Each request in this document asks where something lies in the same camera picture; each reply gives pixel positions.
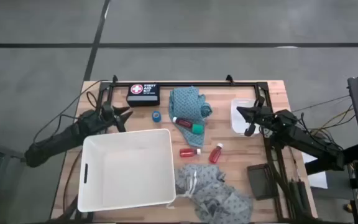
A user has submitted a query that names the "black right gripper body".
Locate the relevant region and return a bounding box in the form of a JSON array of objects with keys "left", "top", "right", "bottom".
[{"left": 252, "top": 107, "right": 279, "bottom": 131}]

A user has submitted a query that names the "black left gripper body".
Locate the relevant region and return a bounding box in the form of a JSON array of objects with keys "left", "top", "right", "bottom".
[{"left": 99, "top": 103, "right": 119, "bottom": 125}]

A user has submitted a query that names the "small white plastic bin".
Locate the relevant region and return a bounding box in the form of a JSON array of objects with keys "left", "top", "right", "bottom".
[{"left": 230, "top": 98, "right": 260, "bottom": 137}]

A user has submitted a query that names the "red medicine bottle white cap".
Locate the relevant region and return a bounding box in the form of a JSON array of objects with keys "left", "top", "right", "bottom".
[
  {"left": 179, "top": 147, "right": 202, "bottom": 158},
  {"left": 172, "top": 116, "right": 194, "bottom": 130},
  {"left": 208, "top": 142, "right": 224, "bottom": 165}
]

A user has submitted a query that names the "teal star-patterned gown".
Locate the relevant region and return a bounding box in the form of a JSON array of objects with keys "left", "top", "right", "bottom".
[{"left": 168, "top": 86, "right": 213, "bottom": 148}]

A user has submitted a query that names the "grey striped patterned gown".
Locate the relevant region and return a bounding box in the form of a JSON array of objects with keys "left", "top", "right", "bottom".
[{"left": 165, "top": 164, "right": 254, "bottom": 224}]

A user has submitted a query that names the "black first aid kit pouch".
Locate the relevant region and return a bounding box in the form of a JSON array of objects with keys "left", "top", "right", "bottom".
[{"left": 126, "top": 83, "right": 161, "bottom": 108}]

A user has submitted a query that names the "dark grey shallow tray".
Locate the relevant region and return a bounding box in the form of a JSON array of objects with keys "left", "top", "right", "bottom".
[{"left": 246, "top": 163, "right": 280, "bottom": 201}]

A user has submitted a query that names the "white woven plastic basket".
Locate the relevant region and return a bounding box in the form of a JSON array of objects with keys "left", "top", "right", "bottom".
[{"left": 77, "top": 128, "right": 177, "bottom": 213}]

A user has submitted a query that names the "black cylindrical tool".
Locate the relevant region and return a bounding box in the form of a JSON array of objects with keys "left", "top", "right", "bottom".
[
  {"left": 288, "top": 182, "right": 300, "bottom": 212},
  {"left": 297, "top": 180, "right": 310, "bottom": 214}
]

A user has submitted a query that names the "white paper sheet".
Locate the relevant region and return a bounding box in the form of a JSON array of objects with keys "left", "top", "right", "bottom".
[{"left": 301, "top": 148, "right": 328, "bottom": 190}]

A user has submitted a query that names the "black stand beam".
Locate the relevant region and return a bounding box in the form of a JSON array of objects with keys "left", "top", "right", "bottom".
[{"left": 305, "top": 142, "right": 358, "bottom": 175}]

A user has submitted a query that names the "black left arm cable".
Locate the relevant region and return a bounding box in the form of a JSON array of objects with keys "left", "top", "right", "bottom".
[{"left": 32, "top": 79, "right": 110, "bottom": 144}]

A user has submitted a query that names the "black aluminium table frame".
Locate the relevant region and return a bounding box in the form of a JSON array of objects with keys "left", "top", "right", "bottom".
[{"left": 51, "top": 81, "right": 316, "bottom": 224}]

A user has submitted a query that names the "thin grey cable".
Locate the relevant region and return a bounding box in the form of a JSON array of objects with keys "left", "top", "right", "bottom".
[{"left": 292, "top": 95, "right": 351, "bottom": 113}]

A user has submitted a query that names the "yellow cable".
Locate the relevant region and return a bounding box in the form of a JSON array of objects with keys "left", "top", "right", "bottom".
[{"left": 308, "top": 104, "right": 356, "bottom": 134}]

